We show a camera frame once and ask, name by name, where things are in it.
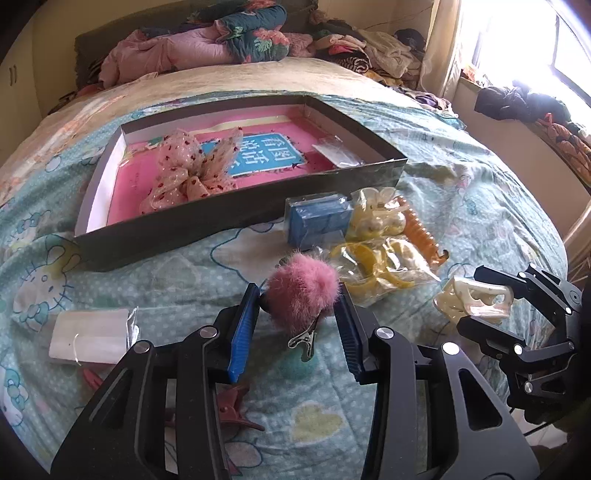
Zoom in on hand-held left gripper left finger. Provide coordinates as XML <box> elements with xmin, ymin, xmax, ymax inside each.
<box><xmin>51</xmin><ymin>282</ymin><xmax>262</xmax><ymax>480</ymax></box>

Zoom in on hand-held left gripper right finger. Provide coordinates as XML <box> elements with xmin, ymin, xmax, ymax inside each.
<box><xmin>335</xmin><ymin>295</ymin><xmax>541</xmax><ymax>480</ymax></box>

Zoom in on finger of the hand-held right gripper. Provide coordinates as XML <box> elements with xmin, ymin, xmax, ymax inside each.
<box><xmin>475</xmin><ymin>264</ymin><xmax>583</xmax><ymax>320</ymax></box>
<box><xmin>457</xmin><ymin>316</ymin><xmax>575</xmax><ymax>395</ymax></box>

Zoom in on cream hair claw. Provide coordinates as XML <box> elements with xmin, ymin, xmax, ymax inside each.
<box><xmin>434</xmin><ymin>276</ymin><xmax>514</xmax><ymax>324</ymax></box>

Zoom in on dark red hair claw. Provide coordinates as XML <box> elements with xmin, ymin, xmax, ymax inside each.
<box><xmin>164</xmin><ymin>381</ymin><xmax>266</xmax><ymax>432</ymax></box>

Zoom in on pink pompom hair clip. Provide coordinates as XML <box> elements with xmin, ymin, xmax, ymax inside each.
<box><xmin>261</xmin><ymin>249</ymin><xmax>341</xmax><ymax>361</ymax></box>

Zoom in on bag of curved yellow clips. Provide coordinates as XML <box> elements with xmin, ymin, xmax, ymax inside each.
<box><xmin>329</xmin><ymin>236</ymin><xmax>441</xmax><ymax>308</ymax></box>

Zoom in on blue box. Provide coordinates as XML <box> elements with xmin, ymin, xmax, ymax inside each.
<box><xmin>284</xmin><ymin>193</ymin><xmax>355</xmax><ymax>252</ymax></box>

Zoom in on bag of round yellow clips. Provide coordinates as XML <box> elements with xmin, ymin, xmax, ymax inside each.
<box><xmin>347</xmin><ymin>187</ymin><xmax>409</xmax><ymax>241</ymax></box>

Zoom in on orange hair claw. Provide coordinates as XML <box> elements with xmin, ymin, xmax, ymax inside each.
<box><xmin>390</xmin><ymin>195</ymin><xmax>450</xmax><ymax>267</ymax></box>

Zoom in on shallow dark cardboard box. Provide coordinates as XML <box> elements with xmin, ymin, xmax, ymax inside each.
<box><xmin>74</xmin><ymin>95</ymin><xmax>409</xmax><ymax>273</ymax></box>

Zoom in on white card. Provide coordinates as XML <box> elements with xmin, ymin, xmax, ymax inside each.
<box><xmin>48</xmin><ymin>307</ymin><xmax>139</xmax><ymax>367</ymax></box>

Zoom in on cartoon cat print blanket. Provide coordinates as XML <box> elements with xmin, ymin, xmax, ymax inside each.
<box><xmin>0</xmin><ymin>90</ymin><xmax>568</xmax><ymax>480</ymax></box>

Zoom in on orange patterned cloth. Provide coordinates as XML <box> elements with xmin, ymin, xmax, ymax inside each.
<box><xmin>536</xmin><ymin>113</ymin><xmax>591</xmax><ymax>185</ymax></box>

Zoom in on small red hair clip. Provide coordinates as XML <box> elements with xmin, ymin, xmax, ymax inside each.
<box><xmin>81</xmin><ymin>367</ymin><xmax>105</xmax><ymax>393</ymax></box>

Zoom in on dotted sheer fabric bow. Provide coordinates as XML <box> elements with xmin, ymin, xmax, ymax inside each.
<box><xmin>139</xmin><ymin>127</ymin><xmax>245</xmax><ymax>215</ymax></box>

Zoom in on small clear plastic bag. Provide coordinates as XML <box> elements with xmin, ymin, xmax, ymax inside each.
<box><xmin>310</xmin><ymin>135</ymin><xmax>365</xmax><ymax>168</ymax></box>

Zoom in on dark clothes on sill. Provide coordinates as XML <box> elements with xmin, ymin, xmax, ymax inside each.
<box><xmin>475</xmin><ymin>79</ymin><xmax>573</xmax><ymax>125</ymax></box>

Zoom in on window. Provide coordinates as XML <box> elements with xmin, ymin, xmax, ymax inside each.
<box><xmin>462</xmin><ymin>0</ymin><xmax>591</xmax><ymax>107</ymax></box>

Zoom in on cream curtain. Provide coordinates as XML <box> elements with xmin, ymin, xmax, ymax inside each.
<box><xmin>418</xmin><ymin>0</ymin><xmax>478</xmax><ymax>97</ymax></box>

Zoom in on peach patterned sheet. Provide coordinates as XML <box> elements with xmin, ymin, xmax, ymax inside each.
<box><xmin>0</xmin><ymin>71</ymin><xmax>162</xmax><ymax>199</ymax></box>

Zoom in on pink quilt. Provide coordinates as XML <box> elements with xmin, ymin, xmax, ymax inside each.
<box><xmin>99</xmin><ymin>25</ymin><xmax>236</xmax><ymax>88</ymax></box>

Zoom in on pile of clothes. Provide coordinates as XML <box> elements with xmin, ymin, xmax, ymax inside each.
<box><xmin>295</xmin><ymin>9</ymin><xmax>455</xmax><ymax>112</ymax></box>

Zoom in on dark floral quilt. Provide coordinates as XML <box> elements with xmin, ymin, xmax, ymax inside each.
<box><xmin>139</xmin><ymin>0</ymin><xmax>291</xmax><ymax>63</ymax></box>

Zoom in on grey headboard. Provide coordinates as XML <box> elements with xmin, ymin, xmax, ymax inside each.
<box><xmin>74</xmin><ymin>0</ymin><xmax>319</xmax><ymax>90</ymax></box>

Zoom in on cream wardrobe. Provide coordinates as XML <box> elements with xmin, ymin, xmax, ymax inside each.
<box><xmin>0</xmin><ymin>14</ymin><xmax>79</xmax><ymax>121</ymax></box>

